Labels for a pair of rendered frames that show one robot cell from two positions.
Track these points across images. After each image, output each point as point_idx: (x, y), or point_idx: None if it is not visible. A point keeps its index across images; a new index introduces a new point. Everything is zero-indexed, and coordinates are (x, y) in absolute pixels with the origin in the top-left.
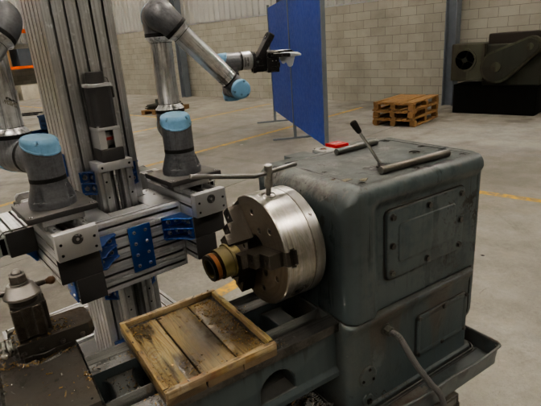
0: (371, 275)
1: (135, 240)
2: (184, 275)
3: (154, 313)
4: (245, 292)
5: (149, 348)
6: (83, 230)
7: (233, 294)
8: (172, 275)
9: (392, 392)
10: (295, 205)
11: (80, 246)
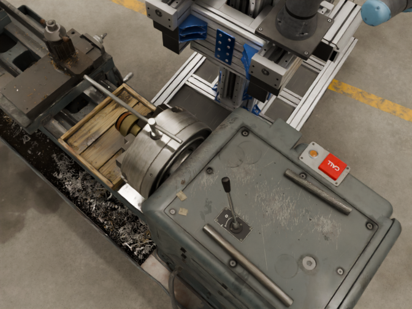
0: (160, 242)
1: (220, 40)
2: (409, 65)
3: (139, 99)
4: (403, 131)
5: (105, 112)
6: (162, 11)
7: (395, 121)
8: (403, 56)
9: (185, 279)
10: (150, 160)
11: (160, 18)
